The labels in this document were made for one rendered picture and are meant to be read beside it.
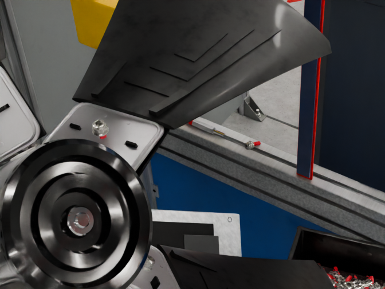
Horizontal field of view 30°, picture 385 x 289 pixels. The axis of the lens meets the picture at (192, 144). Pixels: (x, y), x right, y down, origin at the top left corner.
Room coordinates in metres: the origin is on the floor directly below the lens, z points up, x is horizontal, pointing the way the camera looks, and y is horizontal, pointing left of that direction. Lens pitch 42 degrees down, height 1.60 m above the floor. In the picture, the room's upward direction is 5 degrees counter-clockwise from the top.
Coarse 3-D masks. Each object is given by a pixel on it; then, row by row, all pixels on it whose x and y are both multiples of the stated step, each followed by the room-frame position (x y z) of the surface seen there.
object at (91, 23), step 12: (72, 0) 0.92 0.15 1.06; (84, 0) 0.90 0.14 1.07; (96, 0) 0.89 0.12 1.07; (108, 0) 0.89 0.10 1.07; (84, 12) 0.91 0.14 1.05; (96, 12) 0.89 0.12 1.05; (108, 12) 0.88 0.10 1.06; (84, 24) 0.91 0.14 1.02; (96, 24) 0.89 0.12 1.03; (84, 36) 0.91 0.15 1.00; (96, 36) 0.90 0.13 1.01; (96, 48) 0.90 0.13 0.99
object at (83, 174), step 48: (48, 144) 0.37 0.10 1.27; (96, 144) 0.39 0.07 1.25; (0, 192) 0.34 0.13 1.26; (48, 192) 0.35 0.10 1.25; (96, 192) 0.36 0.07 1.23; (144, 192) 0.37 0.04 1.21; (0, 240) 0.31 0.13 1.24; (48, 240) 0.32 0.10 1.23; (96, 240) 0.34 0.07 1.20; (144, 240) 0.34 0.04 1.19; (0, 288) 0.31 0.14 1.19; (48, 288) 0.29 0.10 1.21; (96, 288) 0.30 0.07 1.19
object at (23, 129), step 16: (0, 80) 0.43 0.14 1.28; (0, 96) 0.42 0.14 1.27; (16, 96) 0.42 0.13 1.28; (16, 112) 0.42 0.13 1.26; (0, 128) 0.41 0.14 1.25; (16, 128) 0.41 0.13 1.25; (32, 128) 0.41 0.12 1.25; (0, 144) 0.41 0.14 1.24; (16, 144) 0.40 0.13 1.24; (0, 160) 0.40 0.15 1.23
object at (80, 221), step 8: (72, 208) 0.35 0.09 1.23; (80, 208) 0.35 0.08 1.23; (72, 216) 0.34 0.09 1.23; (80, 216) 0.34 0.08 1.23; (88, 216) 0.34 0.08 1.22; (72, 224) 0.34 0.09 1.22; (80, 224) 0.34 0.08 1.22; (88, 224) 0.34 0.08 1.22; (72, 232) 0.33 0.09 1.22; (80, 232) 0.33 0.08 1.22; (88, 232) 0.34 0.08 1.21
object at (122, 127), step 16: (80, 112) 0.49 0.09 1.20; (96, 112) 0.48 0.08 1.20; (112, 112) 0.48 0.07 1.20; (64, 128) 0.47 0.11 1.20; (112, 128) 0.46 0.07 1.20; (128, 128) 0.46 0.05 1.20; (144, 128) 0.46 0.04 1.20; (160, 128) 0.45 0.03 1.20; (112, 144) 0.44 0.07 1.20; (144, 144) 0.44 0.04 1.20; (128, 160) 0.42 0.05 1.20
